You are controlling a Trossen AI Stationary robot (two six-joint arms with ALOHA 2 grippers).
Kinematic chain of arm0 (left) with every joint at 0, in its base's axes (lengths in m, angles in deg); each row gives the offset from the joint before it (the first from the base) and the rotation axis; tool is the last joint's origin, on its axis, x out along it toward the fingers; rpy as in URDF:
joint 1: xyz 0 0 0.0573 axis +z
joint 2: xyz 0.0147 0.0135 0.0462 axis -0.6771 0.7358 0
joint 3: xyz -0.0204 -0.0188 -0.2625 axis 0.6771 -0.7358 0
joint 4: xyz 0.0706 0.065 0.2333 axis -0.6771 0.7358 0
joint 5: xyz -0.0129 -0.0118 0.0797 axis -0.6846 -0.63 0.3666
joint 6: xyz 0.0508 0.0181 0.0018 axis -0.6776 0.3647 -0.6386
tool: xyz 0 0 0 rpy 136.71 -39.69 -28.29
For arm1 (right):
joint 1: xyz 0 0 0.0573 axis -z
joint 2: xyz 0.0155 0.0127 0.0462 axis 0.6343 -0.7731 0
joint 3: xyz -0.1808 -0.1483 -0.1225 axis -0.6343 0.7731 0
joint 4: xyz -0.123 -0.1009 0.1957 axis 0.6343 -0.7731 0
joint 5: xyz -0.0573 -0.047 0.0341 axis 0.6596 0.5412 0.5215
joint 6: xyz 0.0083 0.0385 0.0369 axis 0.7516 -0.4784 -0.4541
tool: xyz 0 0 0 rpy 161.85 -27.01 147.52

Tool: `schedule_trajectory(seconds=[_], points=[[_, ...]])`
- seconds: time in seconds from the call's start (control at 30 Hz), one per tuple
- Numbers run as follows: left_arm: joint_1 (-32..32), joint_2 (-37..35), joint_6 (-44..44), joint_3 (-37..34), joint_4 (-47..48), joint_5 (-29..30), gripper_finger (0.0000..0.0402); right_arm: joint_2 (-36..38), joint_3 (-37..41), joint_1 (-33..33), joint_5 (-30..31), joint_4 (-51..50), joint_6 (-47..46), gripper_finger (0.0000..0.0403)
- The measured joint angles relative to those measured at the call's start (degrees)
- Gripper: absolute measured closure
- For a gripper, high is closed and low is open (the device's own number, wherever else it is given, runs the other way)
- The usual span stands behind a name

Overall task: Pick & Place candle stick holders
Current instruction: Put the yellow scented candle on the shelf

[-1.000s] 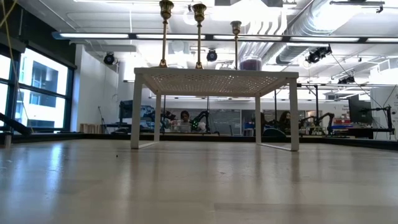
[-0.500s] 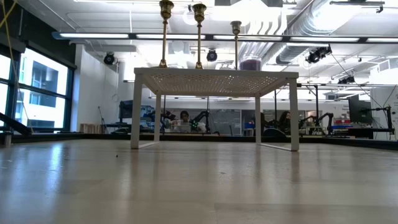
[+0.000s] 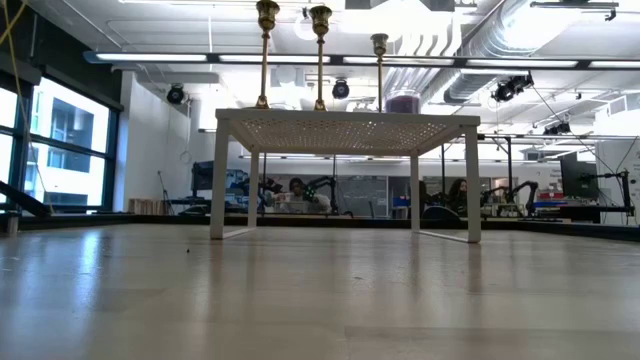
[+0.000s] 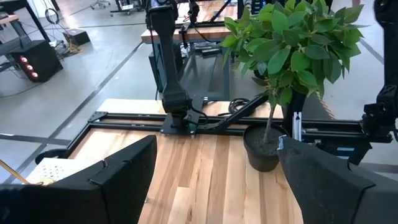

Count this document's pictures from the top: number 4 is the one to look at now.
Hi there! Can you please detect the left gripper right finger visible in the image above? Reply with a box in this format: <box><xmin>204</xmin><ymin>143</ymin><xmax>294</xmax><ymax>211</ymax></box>
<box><xmin>277</xmin><ymin>136</ymin><xmax>398</xmax><ymax>224</ymax></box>

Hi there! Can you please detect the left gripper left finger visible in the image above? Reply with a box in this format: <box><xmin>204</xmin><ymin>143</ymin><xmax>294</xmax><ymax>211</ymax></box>
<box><xmin>0</xmin><ymin>135</ymin><xmax>158</xmax><ymax>224</ymax></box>

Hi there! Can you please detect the white perforated metal shelf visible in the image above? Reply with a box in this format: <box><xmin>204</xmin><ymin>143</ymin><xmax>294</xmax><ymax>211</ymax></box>
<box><xmin>26</xmin><ymin>157</ymin><xmax>105</xmax><ymax>187</ymax></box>

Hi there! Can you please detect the green potted plant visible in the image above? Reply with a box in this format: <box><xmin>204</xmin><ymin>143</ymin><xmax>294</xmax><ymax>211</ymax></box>
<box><xmin>219</xmin><ymin>0</ymin><xmax>366</xmax><ymax>172</ymax></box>

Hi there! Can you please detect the black computer with red lights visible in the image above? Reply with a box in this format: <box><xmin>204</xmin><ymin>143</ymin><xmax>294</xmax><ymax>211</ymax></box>
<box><xmin>11</xmin><ymin>39</ymin><xmax>64</xmax><ymax>83</ymax></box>

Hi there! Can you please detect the small black box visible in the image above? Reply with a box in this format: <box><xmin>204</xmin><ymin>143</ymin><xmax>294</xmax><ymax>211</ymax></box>
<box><xmin>63</xmin><ymin>28</ymin><xmax>91</xmax><ymax>47</ymax></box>

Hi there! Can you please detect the wooden workbench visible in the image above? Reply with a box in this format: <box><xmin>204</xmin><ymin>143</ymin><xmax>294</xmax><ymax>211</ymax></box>
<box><xmin>140</xmin><ymin>0</ymin><xmax>242</xmax><ymax>44</ymax></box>

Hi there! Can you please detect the office chair base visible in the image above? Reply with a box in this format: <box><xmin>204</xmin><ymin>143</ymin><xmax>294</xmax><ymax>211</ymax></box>
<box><xmin>90</xmin><ymin>0</ymin><xmax>111</xmax><ymax>10</ymax></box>

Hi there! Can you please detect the black aluminium table frame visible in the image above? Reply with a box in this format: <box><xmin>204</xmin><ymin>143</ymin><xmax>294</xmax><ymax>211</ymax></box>
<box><xmin>67</xmin><ymin>90</ymin><xmax>373</xmax><ymax>166</ymax></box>

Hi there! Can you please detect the coiled black cable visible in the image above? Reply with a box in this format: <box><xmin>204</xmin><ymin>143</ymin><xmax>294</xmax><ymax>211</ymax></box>
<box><xmin>228</xmin><ymin>98</ymin><xmax>252</xmax><ymax>115</ymax></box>

